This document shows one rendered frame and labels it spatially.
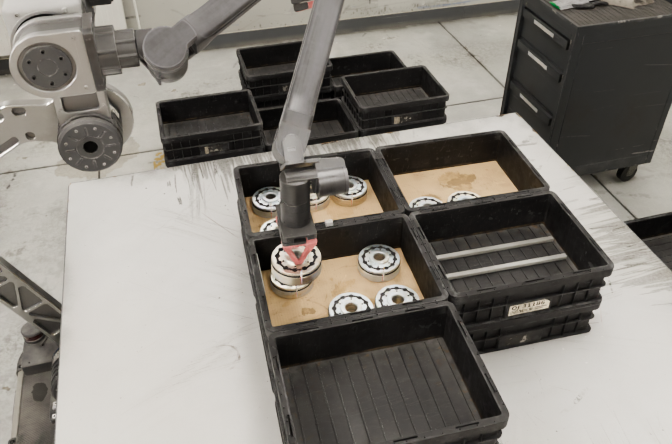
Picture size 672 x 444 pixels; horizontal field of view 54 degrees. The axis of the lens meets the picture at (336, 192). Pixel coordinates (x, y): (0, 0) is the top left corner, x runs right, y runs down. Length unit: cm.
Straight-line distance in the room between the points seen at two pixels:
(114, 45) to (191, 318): 78
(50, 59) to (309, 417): 82
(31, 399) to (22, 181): 158
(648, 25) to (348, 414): 217
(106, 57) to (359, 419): 83
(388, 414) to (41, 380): 129
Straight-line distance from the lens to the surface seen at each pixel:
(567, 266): 174
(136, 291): 184
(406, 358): 146
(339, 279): 161
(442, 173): 197
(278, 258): 135
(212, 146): 265
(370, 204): 183
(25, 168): 374
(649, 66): 317
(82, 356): 173
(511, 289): 151
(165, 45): 122
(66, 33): 123
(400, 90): 307
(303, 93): 124
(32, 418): 226
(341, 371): 144
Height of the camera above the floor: 198
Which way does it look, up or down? 38 degrees down
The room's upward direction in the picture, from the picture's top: straight up
